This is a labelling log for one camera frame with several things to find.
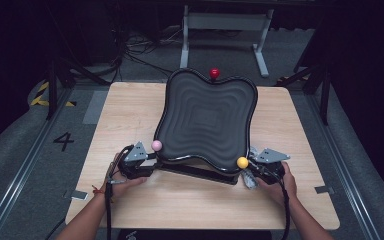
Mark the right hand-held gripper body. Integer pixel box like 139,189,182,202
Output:
249,148,291,185

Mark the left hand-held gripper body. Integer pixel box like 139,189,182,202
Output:
118,141,152,181

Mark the white grey cloth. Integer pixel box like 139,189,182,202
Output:
241,146,264,191

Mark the yellow ball knob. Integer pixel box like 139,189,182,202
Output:
236,156,250,170

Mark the black wavy tray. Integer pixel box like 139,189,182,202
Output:
153,67,259,177

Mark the person's left hand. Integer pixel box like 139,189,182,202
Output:
103,153,148,199

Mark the person's right hand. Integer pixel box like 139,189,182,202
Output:
256,161,298,208

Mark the black tripod stand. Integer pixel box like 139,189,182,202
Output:
44,58,111,121
276,63,331,126

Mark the yellow black hazard tape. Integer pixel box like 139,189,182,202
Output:
29,81,78,108

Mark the grey metal stand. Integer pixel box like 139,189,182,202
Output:
178,4,275,79

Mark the red string bracelet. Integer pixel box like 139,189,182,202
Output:
92,184,114,203

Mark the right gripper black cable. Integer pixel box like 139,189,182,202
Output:
272,172,292,240

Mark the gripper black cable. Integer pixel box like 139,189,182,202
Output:
272,172,292,240
104,144,136,240

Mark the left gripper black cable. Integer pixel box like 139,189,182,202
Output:
104,144,136,240

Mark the metal floor rail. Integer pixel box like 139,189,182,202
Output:
304,93,384,240
0,88,74,240

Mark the thin black floor cable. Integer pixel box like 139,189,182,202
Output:
44,216,67,240

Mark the black floor cables bundle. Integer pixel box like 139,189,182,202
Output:
113,29,188,84

